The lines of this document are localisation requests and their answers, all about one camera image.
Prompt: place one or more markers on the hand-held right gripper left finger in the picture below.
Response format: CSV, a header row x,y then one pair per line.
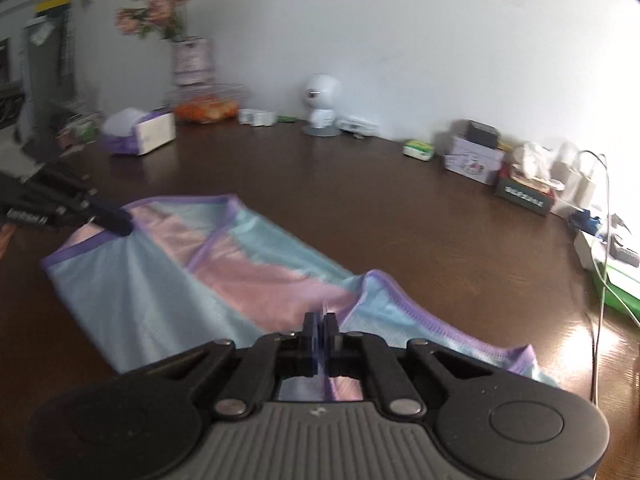
x,y
310,346

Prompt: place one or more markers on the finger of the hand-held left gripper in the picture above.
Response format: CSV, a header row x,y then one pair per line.
x,y
65,180
112,220

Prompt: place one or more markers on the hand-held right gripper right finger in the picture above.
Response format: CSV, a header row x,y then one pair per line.
x,y
331,346

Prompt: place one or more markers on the pink blue purple-trimmed garment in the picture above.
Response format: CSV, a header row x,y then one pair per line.
x,y
175,280

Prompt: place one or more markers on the green white packet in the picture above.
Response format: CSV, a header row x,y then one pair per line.
x,y
80,129

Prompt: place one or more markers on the purple white tissue box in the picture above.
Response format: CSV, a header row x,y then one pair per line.
x,y
145,132

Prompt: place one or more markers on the grey cabinet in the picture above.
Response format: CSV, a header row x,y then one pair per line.
x,y
47,80

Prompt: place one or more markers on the pile of small oranges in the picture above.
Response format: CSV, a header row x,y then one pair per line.
x,y
207,110

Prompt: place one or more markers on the clear plastic fruit container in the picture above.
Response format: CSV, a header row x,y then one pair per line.
x,y
210,97

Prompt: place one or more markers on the dried pink flower bouquet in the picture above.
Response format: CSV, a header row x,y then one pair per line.
x,y
155,2

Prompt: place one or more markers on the green tissue packet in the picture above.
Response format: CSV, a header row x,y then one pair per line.
x,y
418,150

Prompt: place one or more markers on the flat white rectangular gadget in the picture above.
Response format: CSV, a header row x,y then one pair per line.
x,y
356,125

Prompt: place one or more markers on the lavender printed tin box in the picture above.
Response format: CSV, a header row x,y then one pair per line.
x,y
472,162

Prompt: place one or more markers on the white robot-shaped figure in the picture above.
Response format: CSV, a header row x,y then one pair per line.
x,y
321,102

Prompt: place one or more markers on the red green cardboard box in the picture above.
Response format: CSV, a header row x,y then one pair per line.
x,y
522,197

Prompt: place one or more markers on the small black box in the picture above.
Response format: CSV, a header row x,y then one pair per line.
x,y
482,135

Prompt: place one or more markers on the yellow block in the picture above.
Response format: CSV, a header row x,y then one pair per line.
x,y
505,147

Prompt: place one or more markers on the white rectangular box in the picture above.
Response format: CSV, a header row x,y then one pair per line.
x,y
587,252

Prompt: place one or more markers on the crumpled white tissue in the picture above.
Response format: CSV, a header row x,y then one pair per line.
x,y
532,160

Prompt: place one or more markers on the blue plastic object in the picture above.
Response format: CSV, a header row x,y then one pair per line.
x,y
586,221

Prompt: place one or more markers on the green book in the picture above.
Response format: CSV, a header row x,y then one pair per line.
x,y
622,285

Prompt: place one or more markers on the beige keypad device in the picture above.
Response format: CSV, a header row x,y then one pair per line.
x,y
627,250

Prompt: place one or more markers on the small white wall charger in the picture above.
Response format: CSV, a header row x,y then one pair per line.
x,y
585,187

